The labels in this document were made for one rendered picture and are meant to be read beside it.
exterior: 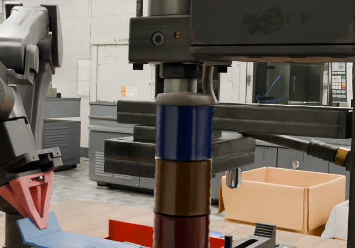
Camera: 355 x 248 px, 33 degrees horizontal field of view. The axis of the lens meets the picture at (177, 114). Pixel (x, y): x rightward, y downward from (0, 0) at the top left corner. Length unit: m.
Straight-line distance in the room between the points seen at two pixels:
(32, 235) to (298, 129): 0.41
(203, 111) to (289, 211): 2.61
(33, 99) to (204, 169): 0.72
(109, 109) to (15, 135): 5.78
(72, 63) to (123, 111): 9.07
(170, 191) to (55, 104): 7.50
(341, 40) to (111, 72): 6.12
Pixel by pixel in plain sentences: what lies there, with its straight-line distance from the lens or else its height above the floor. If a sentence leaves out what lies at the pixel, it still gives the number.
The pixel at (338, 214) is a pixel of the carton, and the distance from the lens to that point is 2.95.
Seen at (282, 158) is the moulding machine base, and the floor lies 0.55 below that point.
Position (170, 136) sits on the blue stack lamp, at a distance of 0.37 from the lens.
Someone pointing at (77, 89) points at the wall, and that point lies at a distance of 9.65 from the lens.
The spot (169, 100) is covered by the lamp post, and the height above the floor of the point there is 1.19.
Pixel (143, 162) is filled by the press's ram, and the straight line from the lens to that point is 0.62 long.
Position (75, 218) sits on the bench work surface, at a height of 0.90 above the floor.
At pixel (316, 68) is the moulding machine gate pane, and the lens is 5.36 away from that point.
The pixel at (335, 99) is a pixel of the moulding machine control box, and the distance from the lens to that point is 5.21.
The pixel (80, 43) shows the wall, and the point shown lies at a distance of 9.64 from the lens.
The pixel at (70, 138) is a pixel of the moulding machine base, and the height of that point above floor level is 0.43.
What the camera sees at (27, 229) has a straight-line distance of 0.84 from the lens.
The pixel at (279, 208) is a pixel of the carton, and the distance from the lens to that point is 2.99.
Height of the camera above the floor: 1.20
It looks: 3 degrees down
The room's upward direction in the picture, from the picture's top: 2 degrees clockwise
